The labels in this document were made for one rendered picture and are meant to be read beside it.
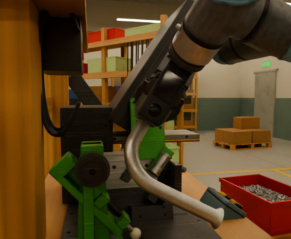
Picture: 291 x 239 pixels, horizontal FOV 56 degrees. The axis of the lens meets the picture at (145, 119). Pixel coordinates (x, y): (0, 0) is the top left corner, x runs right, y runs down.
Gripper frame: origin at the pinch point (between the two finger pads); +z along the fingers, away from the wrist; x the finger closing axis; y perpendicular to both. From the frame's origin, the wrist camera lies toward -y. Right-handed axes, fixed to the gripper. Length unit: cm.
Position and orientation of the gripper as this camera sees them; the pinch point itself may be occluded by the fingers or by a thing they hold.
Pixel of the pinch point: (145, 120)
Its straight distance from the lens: 62.1
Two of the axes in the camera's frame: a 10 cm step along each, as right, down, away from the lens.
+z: -3.5, 5.3, 7.7
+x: -8.6, -5.1, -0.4
